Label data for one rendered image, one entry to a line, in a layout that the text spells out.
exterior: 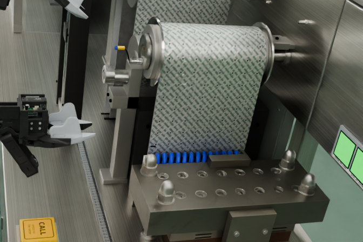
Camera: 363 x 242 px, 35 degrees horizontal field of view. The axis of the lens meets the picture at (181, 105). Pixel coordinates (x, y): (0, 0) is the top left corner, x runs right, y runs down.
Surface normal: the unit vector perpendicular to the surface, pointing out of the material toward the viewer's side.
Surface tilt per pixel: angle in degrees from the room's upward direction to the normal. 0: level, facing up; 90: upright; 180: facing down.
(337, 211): 0
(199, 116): 90
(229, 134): 90
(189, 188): 0
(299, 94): 90
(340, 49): 90
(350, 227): 0
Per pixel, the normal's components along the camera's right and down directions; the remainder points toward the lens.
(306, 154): 0.29, 0.48
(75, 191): 0.15, -0.88
